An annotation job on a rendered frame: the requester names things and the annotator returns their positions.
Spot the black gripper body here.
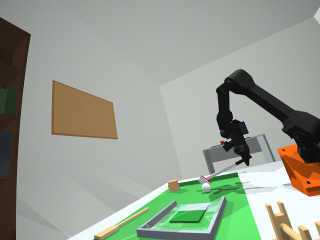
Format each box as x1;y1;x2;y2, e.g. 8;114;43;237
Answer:
230;132;250;154

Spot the white golf ball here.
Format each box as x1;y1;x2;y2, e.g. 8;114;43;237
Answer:
202;183;211;193

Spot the green flat mat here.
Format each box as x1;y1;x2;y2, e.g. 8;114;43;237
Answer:
102;176;262;240

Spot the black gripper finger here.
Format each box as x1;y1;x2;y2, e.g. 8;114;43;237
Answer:
236;150;250;166

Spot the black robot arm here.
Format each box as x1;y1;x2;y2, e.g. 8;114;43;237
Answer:
216;69;320;163

